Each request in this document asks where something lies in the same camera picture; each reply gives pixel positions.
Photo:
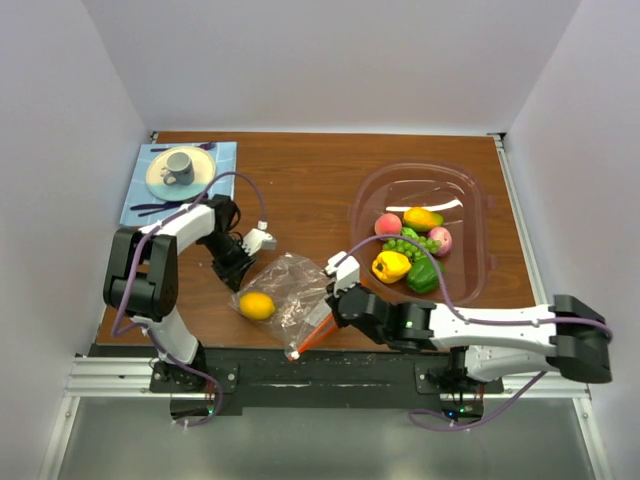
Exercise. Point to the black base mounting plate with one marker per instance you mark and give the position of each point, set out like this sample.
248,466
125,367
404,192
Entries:
264,378

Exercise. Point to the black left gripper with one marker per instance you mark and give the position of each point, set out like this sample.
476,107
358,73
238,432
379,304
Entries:
233,274

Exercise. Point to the white cup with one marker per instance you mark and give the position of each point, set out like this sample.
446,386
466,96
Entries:
179,170

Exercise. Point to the red fake apple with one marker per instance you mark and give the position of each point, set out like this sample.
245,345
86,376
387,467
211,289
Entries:
388,223

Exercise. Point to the pink clear plastic container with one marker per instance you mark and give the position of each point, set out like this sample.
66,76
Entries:
440,188

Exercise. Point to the clear zip top bag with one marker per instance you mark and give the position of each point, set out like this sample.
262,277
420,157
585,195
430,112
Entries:
302,318

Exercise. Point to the cream round plate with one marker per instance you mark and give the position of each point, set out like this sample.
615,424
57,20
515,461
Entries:
204,169

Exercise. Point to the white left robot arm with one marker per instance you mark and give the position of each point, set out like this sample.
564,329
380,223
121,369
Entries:
142,276

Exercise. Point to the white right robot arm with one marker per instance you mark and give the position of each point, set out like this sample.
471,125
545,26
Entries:
566,336

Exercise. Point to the yellow green fake mango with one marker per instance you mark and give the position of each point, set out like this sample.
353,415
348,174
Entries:
421,219

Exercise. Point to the purple plastic fork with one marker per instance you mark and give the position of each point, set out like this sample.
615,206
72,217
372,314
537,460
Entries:
207,146

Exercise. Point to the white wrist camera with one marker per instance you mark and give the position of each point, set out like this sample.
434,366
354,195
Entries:
344,271
256,240

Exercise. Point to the light green fake cucumber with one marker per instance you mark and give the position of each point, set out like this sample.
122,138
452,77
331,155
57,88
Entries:
409,233

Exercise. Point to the aluminium frame rail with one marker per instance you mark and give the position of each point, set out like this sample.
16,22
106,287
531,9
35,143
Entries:
131,377

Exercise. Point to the green fake grapes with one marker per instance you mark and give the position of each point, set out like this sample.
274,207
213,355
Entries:
411,251

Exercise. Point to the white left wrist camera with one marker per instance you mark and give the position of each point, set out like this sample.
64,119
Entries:
256,240

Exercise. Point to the yellow fake lemon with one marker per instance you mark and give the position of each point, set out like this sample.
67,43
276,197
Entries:
256,306

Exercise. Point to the yellow fake bell pepper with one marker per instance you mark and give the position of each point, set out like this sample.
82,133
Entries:
390,266

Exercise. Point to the dark green fake pepper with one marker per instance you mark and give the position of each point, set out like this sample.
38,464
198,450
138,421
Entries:
423,276

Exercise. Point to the purple fake onion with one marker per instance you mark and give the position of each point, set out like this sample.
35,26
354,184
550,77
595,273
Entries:
442,241

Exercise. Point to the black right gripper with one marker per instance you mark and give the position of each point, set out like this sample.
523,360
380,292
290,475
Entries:
332,301

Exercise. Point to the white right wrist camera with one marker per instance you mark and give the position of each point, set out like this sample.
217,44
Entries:
344,271

